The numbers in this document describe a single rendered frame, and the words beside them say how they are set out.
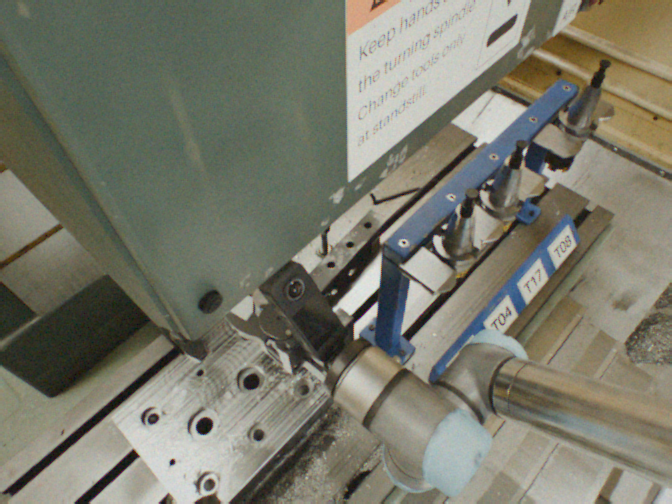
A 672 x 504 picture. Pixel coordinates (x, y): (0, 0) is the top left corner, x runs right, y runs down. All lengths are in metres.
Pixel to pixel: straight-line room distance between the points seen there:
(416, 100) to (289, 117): 0.09
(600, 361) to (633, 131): 0.56
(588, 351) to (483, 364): 0.66
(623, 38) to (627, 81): 0.10
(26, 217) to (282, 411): 0.54
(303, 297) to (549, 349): 0.81
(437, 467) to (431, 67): 0.37
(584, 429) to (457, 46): 0.40
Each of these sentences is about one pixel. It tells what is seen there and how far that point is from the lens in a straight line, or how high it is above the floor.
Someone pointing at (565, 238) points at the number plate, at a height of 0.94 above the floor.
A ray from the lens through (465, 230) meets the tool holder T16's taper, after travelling 0.67.
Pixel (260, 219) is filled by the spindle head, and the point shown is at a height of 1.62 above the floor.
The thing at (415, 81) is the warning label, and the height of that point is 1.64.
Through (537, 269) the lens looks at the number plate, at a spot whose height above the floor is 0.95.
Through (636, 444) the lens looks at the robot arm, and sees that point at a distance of 0.55.
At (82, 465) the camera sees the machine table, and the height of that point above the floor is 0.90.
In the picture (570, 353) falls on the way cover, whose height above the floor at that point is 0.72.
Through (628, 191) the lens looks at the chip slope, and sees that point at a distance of 1.45.
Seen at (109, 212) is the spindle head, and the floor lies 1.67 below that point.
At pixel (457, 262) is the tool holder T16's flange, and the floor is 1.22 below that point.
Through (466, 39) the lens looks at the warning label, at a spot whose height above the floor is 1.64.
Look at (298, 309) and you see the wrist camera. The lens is 0.51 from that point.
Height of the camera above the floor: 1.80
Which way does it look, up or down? 56 degrees down
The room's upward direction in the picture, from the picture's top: 3 degrees counter-clockwise
